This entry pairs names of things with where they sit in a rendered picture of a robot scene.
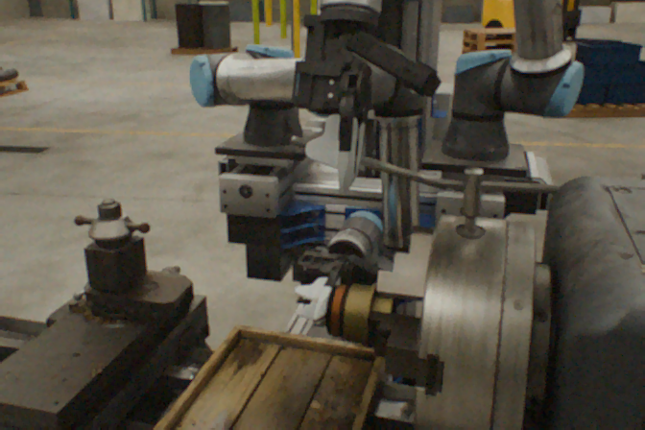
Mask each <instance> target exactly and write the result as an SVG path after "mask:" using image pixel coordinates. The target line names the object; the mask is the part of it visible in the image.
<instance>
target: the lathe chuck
mask: <svg viewBox="0 0 645 430"><path fill-rule="evenodd" d="M465 222H466V216H459V215H448V214H442V215H440V216H439V218H438V220H437V222H436V225H435V229H434V234H433V238H432V243H431V248H430V253H429V258H428V264H427V271H426V277H425V284H424V291H423V299H422V306H421V314H420V322H419V331H418V350H417V357H421V358H427V357H428V354H429V353H431V354H437V355H440V361H444V366H443V378H442V388H441V389H440V390H438V389H437V392H436V393H435V394H434V393H428V392H426V387H421V386H417V384H416V387H415V408H414V430H490V429H491V421H492V412H493V402H494V393H495V384H496V374H497V366H496V364H498V363H497V353H498V343H499V332H500V321H501V310H502V297H503V285H504V272H505V258H506V241H507V221H506V220H496V219H487V218H477V217H476V226H477V227H479V228H480V229H482V230H483V233H482V234H481V235H479V236H474V237H469V236H464V235H463V234H461V233H460V232H458V230H457V229H458V228H459V227H461V226H464V225H465Z"/></svg>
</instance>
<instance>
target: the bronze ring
mask: <svg viewBox="0 0 645 430"><path fill-rule="evenodd" d="M376 284H378V283H372V285H364V284H356V283H353V284H352V285H351V286H350V288H349V286H348V285H343V284H340V285H338V284H335V285H334V286H333V287H332V289H331V291H330V295H329V299H328V303H327V308H326V318H325V324H326V331H327V333H328V334H329V335H333V336H335V337H343V336H345V339H346V341H349V342H354V344H361V345H364V346H365V347H366V348H372V347H373V346H369V345H365V336H366V320H367V316H368V314H369V312H370V311H371V310H373V311H380V312H386V313H393V314H396V311H397V301H396V298H395V297H388V296H380V294H379V293H378V291H377V286H376Z"/></svg>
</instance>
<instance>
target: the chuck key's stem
mask: <svg viewBox="0 0 645 430"><path fill-rule="evenodd" d="M482 179H483V170H482V169H481V168H479V167H475V166H471V167H467V168H466V169H465V183H466V188H465V189H464V202H463V214H464V215H465V216H466V222H465V233H475V229H476V217H478V216H479V215H480V207H481V193H482V190H481V188H480V186H481V183H482Z"/></svg>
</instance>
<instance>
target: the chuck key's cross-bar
mask: <svg viewBox="0 0 645 430"><path fill-rule="evenodd" d="M309 141H311V140H307V139H304V138H301V137H297V136H293V138H292V141H291V143H292V145H296V146H299V147H301V148H305V149H306V145H307V143H308V142H309ZM359 165H363V166H366V167H369V168H372V169H375V170H378V171H382V172H385V173H389V174H393V175H396V176H399V177H403V178H405V179H411V180H414V181H417V182H421V183H424V184H427V185H431V186H436V187H445V188H463V189H465V188H466V183H465V180H464V179H441V178H435V177H431V176H428V175H424V174H422V173H419V172H415V171H412V170H409V169H405V168H402V167H398V166H395V165H392V164H389V163H385V162H382V161H378V160H375V159H372V158H368V157H365V156H362V155H361V158H360V163H359ZM480 188H481V190H497V191H515V192H532V194H550V195H557V194H558V193H559V186H558V185H557V184H551V183H531V182H513V181H495V180H482V183H481V186H480Z"/></svg>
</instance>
